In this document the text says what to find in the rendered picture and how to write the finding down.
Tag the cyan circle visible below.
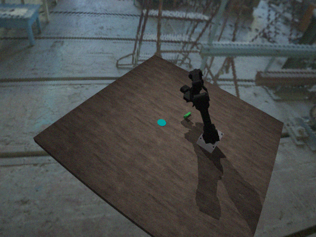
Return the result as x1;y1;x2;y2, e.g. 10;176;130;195
158;119;166;126

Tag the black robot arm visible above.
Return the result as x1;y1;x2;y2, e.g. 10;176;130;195
183;69;220;144

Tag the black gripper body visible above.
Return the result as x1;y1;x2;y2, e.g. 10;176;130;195
180;85;202;94

